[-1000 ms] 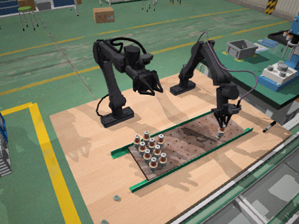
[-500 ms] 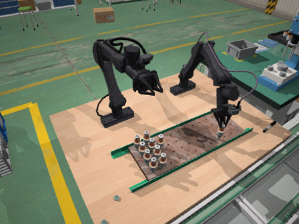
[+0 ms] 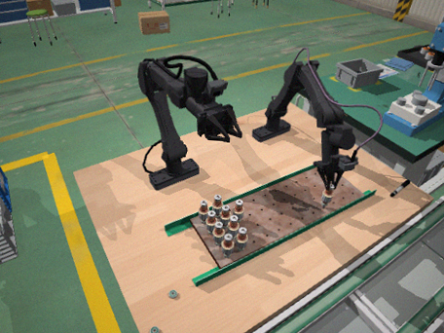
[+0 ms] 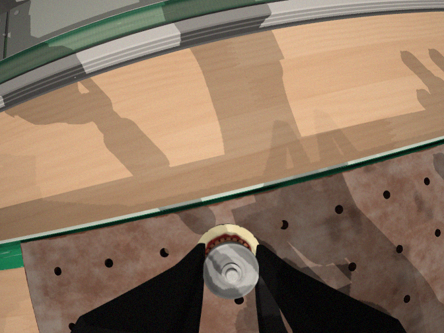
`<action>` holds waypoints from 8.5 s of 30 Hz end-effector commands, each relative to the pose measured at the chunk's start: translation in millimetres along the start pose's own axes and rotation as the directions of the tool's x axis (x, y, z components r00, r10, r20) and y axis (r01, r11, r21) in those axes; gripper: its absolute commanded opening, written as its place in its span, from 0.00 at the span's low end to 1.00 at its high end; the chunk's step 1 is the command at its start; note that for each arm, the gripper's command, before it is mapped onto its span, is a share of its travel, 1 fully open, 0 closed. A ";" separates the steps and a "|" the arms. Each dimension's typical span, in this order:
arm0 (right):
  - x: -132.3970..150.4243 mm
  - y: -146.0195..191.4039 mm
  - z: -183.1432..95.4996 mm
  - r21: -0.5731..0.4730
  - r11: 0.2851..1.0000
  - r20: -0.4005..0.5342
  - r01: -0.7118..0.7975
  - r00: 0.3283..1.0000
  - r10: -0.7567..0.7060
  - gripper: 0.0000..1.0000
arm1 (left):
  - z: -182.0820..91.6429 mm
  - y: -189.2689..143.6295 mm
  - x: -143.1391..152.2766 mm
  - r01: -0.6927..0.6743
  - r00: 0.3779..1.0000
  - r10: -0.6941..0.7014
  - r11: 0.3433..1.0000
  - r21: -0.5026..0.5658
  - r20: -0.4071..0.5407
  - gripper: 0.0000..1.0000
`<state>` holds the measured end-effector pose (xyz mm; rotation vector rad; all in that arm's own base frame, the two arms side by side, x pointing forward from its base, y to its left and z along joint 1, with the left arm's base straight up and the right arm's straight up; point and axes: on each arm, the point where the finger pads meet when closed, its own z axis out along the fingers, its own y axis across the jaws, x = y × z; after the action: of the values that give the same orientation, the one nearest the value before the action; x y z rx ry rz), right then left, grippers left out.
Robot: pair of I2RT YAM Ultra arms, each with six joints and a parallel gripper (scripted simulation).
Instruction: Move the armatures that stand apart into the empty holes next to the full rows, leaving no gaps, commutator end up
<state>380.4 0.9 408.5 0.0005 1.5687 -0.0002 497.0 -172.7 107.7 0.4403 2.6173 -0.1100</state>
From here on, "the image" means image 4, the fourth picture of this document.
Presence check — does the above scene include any electric motor armature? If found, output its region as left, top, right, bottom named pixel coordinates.
left=197, top=223, right=259, bottom=299

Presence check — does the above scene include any brown perforated board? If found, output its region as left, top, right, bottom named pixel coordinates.
left=20, top=144, right=444, bottom=333

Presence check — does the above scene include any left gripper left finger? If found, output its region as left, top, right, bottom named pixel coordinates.
left=71, top=243, right=205, bottom=333

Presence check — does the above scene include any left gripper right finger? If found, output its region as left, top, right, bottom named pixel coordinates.
left=255, top=244, right=406, bottom=333

